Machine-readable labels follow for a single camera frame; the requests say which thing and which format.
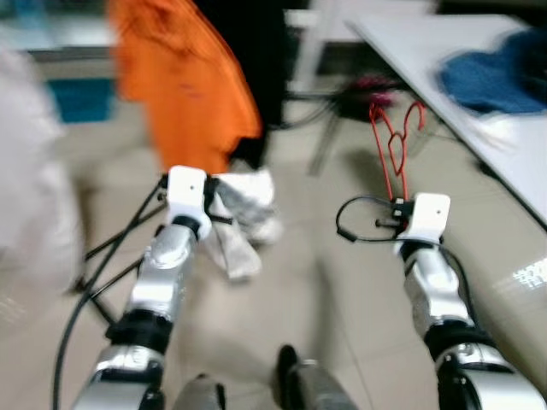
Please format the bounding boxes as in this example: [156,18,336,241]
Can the white T-shirt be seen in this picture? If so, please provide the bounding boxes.
[0,43,86,291]

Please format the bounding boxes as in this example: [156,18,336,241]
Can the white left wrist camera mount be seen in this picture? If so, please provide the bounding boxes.
[165,167,215,240]

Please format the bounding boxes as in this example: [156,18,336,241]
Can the white table black legs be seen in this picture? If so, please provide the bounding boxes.
[308,13,547,231]

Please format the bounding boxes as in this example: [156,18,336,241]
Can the orange polo shirt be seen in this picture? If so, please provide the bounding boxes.
[107,0,264,176]

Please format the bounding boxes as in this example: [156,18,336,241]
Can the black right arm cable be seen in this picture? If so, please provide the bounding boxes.
[335,196,479,325]

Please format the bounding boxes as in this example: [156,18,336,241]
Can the blue cloth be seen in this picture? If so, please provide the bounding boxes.
[438,30,547,116]

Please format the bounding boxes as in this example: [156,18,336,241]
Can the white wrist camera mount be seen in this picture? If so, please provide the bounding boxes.
[400,193,451,244]
[165,167,215,240]

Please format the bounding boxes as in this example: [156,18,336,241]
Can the red clothes hanger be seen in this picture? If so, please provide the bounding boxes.
[368,101,426,202]

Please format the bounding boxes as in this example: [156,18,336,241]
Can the black shirt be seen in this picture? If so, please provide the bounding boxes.
[192,0,296,170]

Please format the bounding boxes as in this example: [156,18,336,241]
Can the purple vacuum cleaner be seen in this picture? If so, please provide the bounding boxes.
[338,75,403,120]

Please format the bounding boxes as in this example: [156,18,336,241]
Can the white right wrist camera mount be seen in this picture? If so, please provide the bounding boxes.
[400,193,451,244]

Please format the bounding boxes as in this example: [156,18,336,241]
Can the robot left leg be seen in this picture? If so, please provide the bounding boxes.
[171,373,227,410]

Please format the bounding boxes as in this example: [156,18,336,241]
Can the teal floor mat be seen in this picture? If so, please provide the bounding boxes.
[47,77,116,123]

